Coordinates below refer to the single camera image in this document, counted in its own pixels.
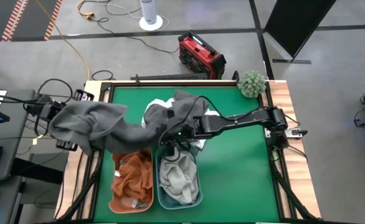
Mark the white tower fan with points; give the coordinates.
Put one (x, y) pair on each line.
(149, 15)

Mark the orange plastic basket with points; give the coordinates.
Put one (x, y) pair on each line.
(115, 205)

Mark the red black toolbox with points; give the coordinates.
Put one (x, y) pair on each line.
(201, 56)

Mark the grey checked towel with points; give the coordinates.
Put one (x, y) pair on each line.
(134, 203)

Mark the grey desk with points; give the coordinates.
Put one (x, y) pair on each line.
(14, 149)

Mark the black table frame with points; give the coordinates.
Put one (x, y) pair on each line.
(170, 83)

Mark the black partition panel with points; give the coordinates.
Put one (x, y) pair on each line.
(294, 25)

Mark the dark grey towel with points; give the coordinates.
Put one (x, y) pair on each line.
(107, 124)

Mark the small potted green plant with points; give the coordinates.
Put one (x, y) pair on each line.
(251, 84)

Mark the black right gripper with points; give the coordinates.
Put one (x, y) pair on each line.
(182, 130)

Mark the silver mounting bracket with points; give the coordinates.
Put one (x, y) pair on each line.
(294, 133)

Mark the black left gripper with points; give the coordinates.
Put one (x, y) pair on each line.
(83, 95)

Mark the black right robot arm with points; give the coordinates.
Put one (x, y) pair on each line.
(238, 119)

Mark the orange towel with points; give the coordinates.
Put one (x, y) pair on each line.
(132, 177)

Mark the black bar behind table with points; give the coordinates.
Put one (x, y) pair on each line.
(170, 76)

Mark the light grey waffle towel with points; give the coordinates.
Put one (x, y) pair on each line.
(179, 177)

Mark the white towel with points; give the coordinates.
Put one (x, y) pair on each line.
(157, 104)

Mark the teal plastic basket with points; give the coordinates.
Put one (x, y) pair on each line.
(164, 203)

